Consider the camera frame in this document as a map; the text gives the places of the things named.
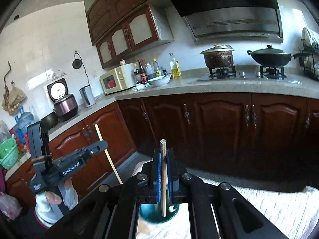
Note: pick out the green plastic basket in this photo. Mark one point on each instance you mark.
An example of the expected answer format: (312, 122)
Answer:
(9, 153)

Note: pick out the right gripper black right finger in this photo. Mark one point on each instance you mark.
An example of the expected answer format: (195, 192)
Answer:
(176, 190)

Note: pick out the rice cooker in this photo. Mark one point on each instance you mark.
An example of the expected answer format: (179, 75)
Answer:
(64, 103)

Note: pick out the teal white utensil holder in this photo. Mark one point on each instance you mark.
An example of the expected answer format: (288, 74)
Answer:
(153, 213)

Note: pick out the brown wooden chopstick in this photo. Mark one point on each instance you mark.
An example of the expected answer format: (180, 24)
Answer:
(163, 151)

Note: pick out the black dish rack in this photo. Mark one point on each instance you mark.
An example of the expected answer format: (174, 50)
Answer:
(309, 45)

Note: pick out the cream microwave oven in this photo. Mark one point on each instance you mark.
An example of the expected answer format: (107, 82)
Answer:
(118, 79)

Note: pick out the left hand white glove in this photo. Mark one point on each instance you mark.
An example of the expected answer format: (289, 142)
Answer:
(44, 211)

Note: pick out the white bowl on counter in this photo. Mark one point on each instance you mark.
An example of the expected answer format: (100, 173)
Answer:
(160, 81)

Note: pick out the steel cooking pot with lid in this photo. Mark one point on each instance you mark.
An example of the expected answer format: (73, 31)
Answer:
(220, 56)

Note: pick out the range hood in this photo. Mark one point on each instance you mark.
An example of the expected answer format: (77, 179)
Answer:
(231, 19)

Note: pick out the dark sauce bottle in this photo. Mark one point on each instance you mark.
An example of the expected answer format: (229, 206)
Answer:
(143, 75)

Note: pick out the yellow oil bottle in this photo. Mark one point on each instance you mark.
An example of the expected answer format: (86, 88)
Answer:
(174, 65)

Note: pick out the white quilted table cloth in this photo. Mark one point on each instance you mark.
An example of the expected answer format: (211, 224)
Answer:
(222, 211)

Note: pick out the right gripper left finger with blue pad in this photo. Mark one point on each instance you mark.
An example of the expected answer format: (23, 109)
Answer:
(148, 190)

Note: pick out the grey electric kettle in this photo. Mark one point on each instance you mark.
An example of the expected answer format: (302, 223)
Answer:
(87, 96)

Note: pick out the gas stove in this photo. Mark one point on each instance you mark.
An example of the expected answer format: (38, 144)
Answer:
(246, 72)

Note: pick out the light bamboo chopstick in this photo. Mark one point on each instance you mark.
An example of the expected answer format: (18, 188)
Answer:
(108, 156)

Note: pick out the dark wooden base cabinets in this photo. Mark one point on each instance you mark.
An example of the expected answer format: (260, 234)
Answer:
(253, 135)

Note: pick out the upper wall cabinet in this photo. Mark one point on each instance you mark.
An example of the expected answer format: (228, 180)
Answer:
(122, 28)

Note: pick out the black wok with lid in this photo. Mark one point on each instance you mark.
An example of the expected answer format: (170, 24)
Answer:
(274, 58)

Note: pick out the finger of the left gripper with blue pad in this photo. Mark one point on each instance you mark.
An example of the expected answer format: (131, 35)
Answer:
(87, 151)

